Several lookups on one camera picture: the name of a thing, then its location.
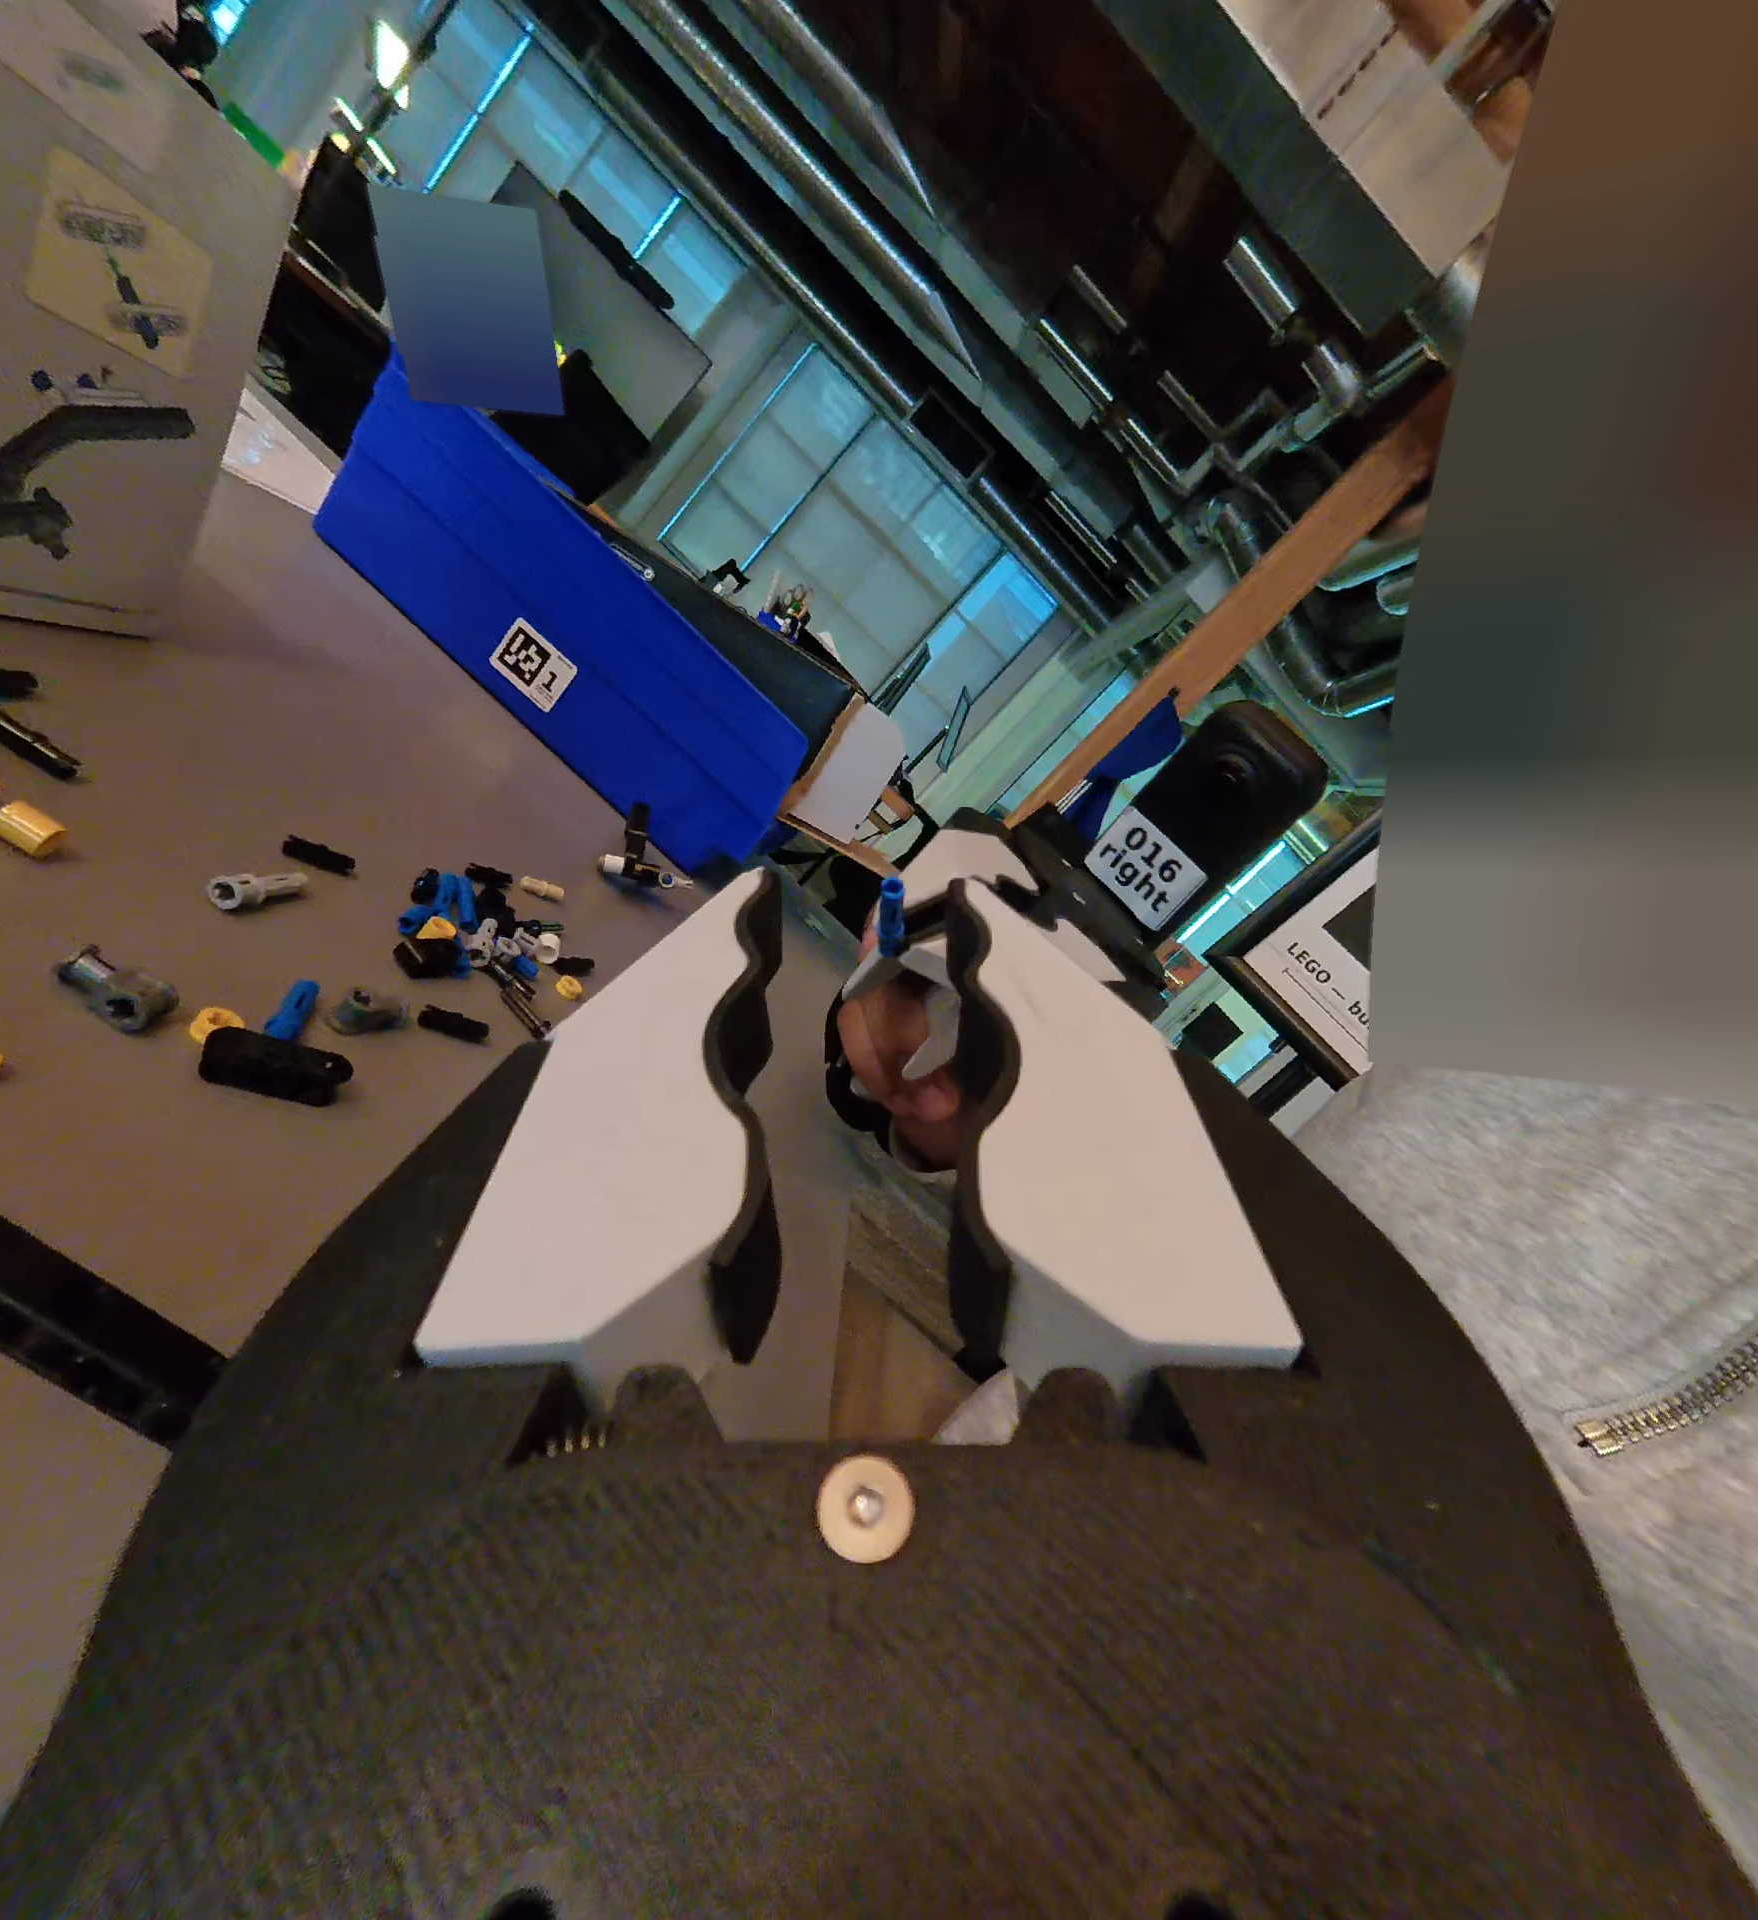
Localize person's right hand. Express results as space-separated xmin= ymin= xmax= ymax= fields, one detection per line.
xmin=825 ymin=974 xmax=1004 ymax=1176

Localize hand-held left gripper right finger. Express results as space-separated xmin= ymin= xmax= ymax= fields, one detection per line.
xmin=946 ymin=879 xmax=1308 ymax=1389

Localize dark monitor screen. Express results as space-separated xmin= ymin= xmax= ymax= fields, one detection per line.
xmin=495 ymin=161 xmax=717 ymax=506

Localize blue plastic bin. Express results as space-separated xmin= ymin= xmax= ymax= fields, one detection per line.
xmin=312 ymin=348 xmax=816 ymax=884

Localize person's grey hoodie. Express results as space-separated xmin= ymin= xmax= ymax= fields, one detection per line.
xmin=1296 ymin=1063 xmax=1758 ymax=1920

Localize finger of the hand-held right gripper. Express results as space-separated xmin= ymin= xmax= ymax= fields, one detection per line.
xmin=841 ymin=951 xmax=966 ymax=1085
xmin=902 ymin=829 xmax=1042 ymax=920

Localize small lego pins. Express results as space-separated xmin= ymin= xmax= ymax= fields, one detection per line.
xmin=0 ymin=658 xmax=689 ymax=1112

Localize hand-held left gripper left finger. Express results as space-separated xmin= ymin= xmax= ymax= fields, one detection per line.
xmin=411 ymin=868 xmax=789 ymax=1389

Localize framed paper sign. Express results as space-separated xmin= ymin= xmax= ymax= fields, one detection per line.
xmin=1206 ymin=847 xmax=1385 ymax=1091

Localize wooden beam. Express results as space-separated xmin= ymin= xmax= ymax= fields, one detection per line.
xmin=1004 ymin=375 xmax=1453 ymax=837

